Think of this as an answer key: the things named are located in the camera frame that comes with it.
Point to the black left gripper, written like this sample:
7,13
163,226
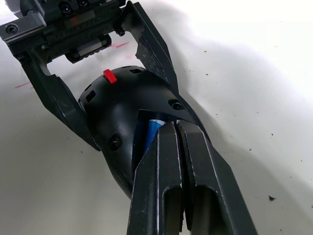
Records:
73,29

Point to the blue battery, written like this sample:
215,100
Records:
152,129

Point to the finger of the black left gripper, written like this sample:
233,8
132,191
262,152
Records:
154,54

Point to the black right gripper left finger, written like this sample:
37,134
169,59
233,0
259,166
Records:
151,183

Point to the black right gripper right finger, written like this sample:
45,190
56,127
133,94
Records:
210,176

